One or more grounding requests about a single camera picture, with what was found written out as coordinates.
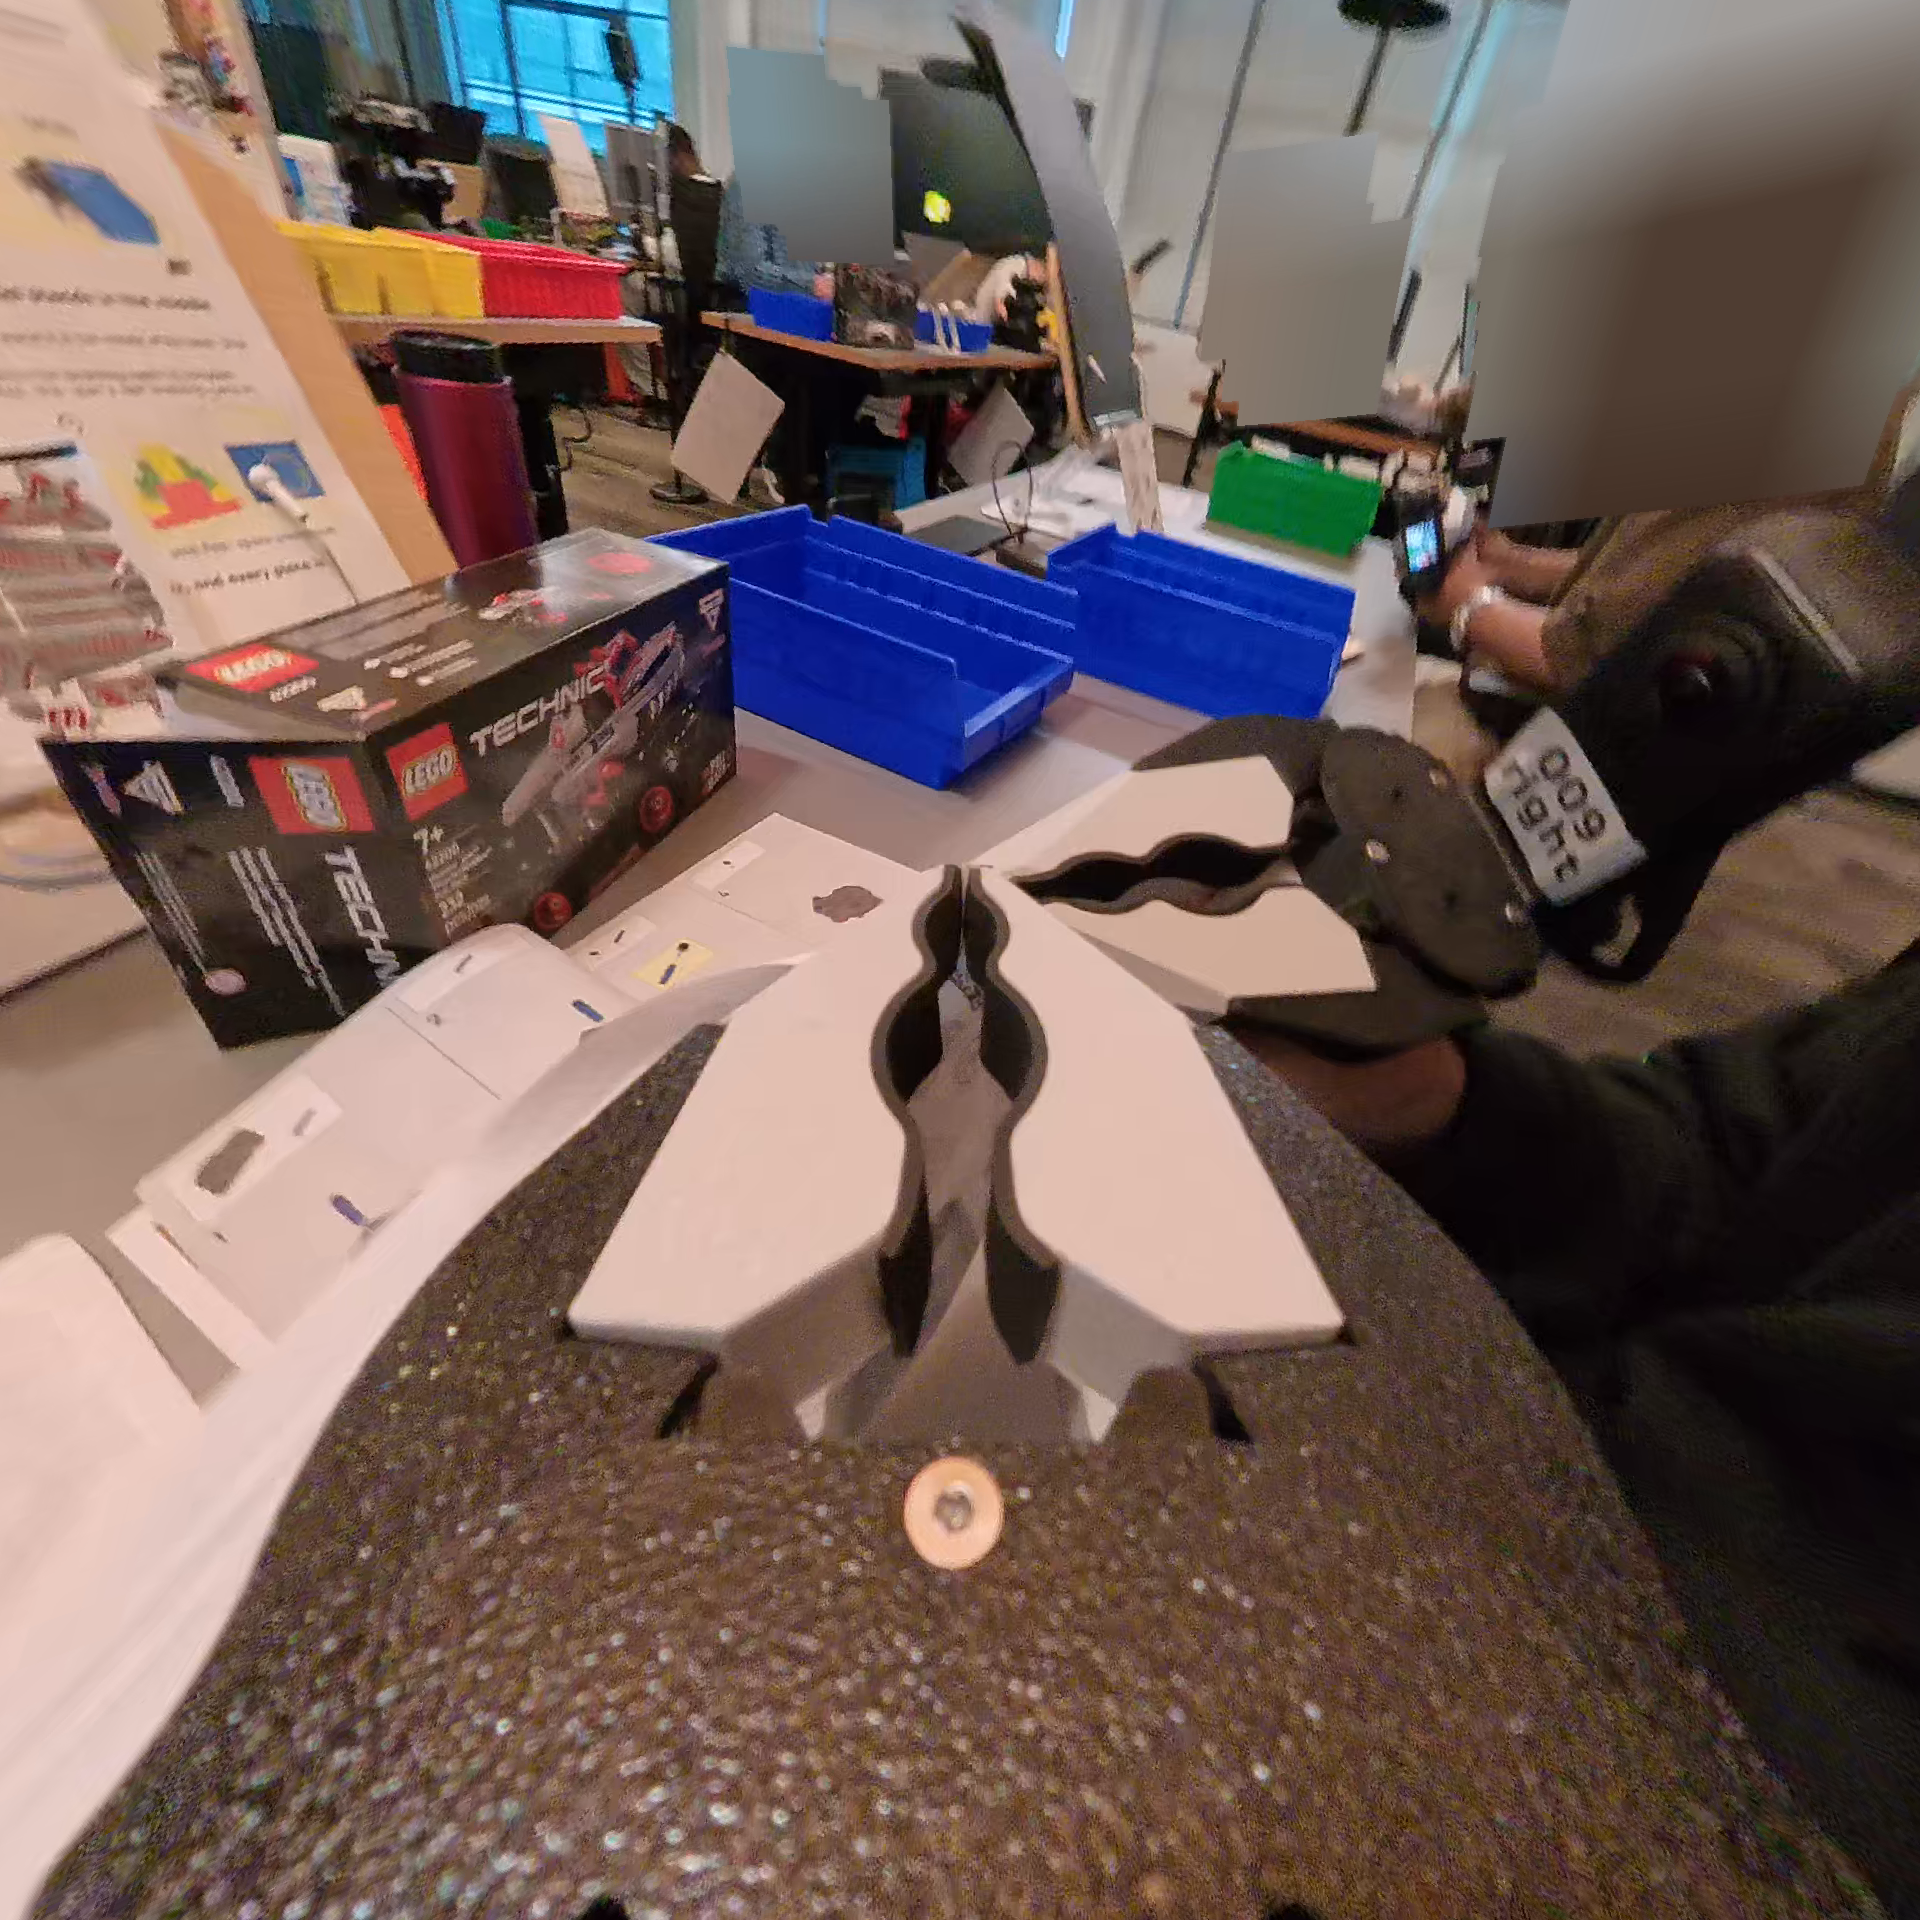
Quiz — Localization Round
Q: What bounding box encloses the white cable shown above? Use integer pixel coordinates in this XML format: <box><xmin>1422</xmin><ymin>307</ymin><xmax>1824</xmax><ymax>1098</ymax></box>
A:
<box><xmin>247</xmin><ymin>459</ymin><xmax>370</xmax><ymax>607</ymax></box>

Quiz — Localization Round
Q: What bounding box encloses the red storage bin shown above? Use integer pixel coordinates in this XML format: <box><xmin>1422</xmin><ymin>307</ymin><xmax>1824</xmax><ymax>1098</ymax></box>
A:
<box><xmin>406</xmin><ymin>231</ymin><xmax>631</xmax><ymax>323</ymax></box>

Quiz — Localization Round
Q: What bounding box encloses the yellow storage bin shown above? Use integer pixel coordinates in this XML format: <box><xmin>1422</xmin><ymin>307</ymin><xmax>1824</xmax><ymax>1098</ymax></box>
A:
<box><xmin>373</xmin><ymin>229</ymin><xmax>486</xmax><ymax>318</ymax></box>
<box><xmin>281</xmin><ymin>219</ymin><xmax>385</xmax><ymax>315</ymax></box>

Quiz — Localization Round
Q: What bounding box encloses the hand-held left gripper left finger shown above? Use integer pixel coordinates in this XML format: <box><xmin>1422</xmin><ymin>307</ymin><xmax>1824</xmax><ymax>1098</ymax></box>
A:
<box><xmin>567</xmin><ymin>865</ymin><xmax>965</xmax><ymax>1442</ymax></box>

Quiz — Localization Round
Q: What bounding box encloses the person's right hand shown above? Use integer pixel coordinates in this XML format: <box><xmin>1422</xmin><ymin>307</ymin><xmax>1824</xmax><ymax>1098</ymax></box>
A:
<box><xmin>1240</xmin><ymin>1031</ymin><xmax>1470</xmax><ymax>1162</ymax></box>

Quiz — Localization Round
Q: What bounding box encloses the white instruction poster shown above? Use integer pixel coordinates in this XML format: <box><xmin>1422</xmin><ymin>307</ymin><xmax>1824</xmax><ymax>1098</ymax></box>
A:
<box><xmin>0</xmin><ymin>0</ymin><xmax>418</xmax><ymax>995</ymax></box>

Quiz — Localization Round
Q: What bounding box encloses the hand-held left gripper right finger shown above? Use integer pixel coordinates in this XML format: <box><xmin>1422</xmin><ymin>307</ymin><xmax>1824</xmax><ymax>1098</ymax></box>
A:
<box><xmin>960</xmin><ymin>865</ymin><xmax>1345</xmax><ymax>1448</ymax></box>

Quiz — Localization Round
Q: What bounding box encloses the person's right forearm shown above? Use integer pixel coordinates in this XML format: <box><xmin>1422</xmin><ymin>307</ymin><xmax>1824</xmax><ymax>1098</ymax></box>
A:
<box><xmin>1394</xmin><ymin>945</ymin><xmax>1920</xmax><ymax>1442</ymax></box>

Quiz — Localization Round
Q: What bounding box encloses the wooden table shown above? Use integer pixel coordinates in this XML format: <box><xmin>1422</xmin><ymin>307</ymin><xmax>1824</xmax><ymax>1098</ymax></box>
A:
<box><xmin>700</xmin><ymin>309</ymin><xmax>1061</xmax><ymax>496</ymax></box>

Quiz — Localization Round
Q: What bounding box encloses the person's black printed sweatshirt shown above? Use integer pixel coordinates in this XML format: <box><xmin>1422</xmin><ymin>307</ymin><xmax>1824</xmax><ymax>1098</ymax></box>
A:
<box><xmin>1559</xmin><ymin>1319</ymin><xmax>1920</xmax><ymax>1920</ymax></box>

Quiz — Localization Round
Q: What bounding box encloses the green plastic bin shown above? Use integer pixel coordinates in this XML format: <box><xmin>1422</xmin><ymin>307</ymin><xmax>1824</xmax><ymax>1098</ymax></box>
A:
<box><xmin>1207</xmin><ymin>440</ymin><xmax>1385</xmax><ymax>560</ymax></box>

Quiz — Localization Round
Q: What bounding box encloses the white hanging paper sign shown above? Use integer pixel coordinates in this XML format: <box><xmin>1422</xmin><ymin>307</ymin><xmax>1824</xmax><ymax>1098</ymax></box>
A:
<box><xmin>670</xmin><ymin>352</ymin><xmax>789</xmax><ymax>506</ymax></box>

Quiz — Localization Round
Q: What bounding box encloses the dark flat monitor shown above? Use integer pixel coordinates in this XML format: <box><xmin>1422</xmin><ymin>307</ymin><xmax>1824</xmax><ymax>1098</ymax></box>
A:
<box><xmin>877</xmin><ymin>67</ymin><xmax>1056</xmax><ymax>262</ymax></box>

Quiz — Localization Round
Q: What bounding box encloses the black curved monitor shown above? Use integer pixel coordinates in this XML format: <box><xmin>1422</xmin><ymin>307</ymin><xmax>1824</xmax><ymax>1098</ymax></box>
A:
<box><xmin>957</xmin><ymin>0</ymin><xmax>1148</xmax><ymax>441</ymax></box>

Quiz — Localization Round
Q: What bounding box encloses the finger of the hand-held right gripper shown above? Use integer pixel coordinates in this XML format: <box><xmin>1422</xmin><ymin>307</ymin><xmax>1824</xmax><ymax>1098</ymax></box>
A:
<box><xmin>976</xmin><ymin>754</ymin><xmax>1300</xmax><ymax>905</ymax></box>
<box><xmin>1036</xmin><ymin>878</ymin><xmax>1378</xmax><ymax>1024</ymax></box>

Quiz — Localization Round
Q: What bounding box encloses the blue plastic bin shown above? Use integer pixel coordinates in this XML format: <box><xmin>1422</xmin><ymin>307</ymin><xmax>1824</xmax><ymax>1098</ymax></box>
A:
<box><xmin>648</xmin><ymin>503</ymin><xmax>1080</xmax><ymax>794</ymax></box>
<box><xmin>1046</xmin><ymin>521</ymin><xmax>1360</xmax><ymax>725</ymax></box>

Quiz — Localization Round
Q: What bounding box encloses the black toy set box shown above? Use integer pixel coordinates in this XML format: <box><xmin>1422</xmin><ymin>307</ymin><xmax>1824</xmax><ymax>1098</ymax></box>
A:
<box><xmin>40</xmin><ymin>527</ymin><xmax>735</xmax><ymax>1053</ymax></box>

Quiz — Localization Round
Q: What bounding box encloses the maroon bottle with black lid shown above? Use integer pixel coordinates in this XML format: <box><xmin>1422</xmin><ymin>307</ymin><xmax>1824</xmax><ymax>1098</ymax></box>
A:
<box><xmin>390</xmin><ymin>333</ymin><xmax>543</xmax><ymax>573</ymax></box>

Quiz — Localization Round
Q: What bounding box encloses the window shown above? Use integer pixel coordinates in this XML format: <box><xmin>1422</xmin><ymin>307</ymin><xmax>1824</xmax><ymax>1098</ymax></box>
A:
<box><xmin>447</xmin><ymin>0</ymin><xmax>681</xmax><ymax>145</ymax></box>

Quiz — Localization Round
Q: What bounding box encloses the black lamp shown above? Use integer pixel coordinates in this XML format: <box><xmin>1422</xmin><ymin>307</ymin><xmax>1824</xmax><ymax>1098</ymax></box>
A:
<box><xmin>1337</xmin><ymin>0</ymin><xmax>1452</xmax><ymax>141</ymax></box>

